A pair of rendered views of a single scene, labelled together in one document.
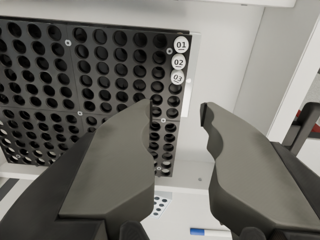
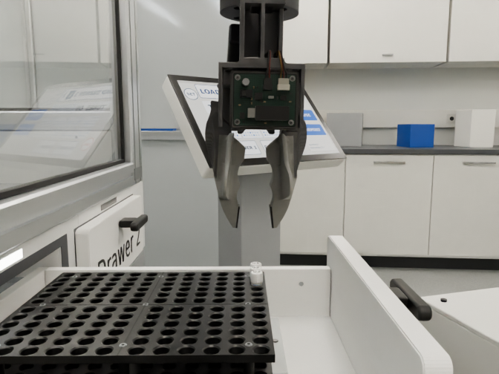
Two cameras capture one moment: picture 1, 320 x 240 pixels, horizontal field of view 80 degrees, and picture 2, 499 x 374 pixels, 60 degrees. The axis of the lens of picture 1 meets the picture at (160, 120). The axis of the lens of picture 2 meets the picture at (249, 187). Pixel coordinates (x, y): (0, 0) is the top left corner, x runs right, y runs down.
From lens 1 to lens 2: 0.48 m
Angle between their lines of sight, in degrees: 113
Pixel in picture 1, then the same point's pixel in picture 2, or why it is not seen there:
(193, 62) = (276, 330)
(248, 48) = (333, 332)
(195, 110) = not seen: outside the picture
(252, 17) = (323, 320)
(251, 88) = (347, 322)
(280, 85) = (343, 266)
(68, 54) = (157, 280)
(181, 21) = not seen: hidden behind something
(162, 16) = not seen: hidden behind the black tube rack
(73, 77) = (154, 287)
